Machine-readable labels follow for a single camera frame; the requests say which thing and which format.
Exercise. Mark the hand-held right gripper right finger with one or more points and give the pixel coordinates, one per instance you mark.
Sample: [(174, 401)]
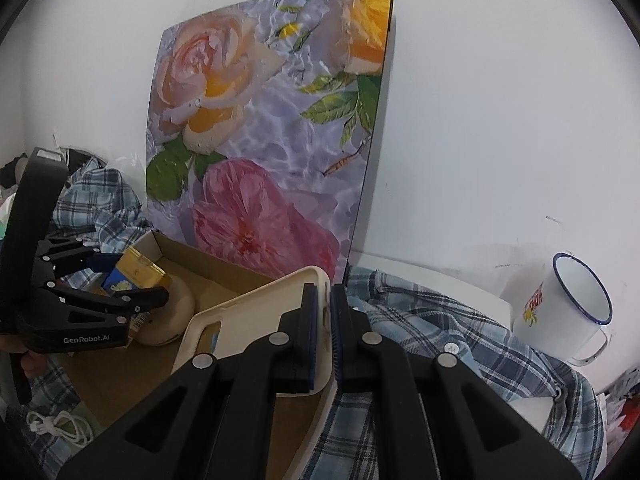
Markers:
[(336, 340)]

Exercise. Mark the black bin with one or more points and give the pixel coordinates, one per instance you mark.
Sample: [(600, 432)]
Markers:
[(80, 157)]

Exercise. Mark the round tan pad with holes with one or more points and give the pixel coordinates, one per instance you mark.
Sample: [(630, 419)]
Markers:
[(172, 320)]

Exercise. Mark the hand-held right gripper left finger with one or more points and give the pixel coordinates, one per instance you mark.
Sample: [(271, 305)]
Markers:
[(313, 340)]

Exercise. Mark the white enamel mug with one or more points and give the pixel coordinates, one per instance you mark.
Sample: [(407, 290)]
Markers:
[(555, 310)]

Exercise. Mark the floral painted board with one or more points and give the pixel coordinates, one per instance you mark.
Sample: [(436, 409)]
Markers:
[(260, 135)]

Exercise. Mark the cardboard box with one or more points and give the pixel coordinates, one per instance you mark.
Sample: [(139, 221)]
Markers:
[(125, 385)]

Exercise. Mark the person's left hand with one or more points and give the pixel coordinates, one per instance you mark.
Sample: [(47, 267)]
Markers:
[(34, 364)]

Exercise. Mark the yellow and blue cigarette pack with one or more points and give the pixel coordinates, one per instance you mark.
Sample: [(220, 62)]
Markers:
[(140, 267)]

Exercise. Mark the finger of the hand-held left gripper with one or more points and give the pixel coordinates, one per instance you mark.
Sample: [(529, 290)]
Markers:
[(107, 262), (145, 297)]

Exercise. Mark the blue plaid shirt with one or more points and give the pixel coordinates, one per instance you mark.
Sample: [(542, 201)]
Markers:
[(425, 320)]

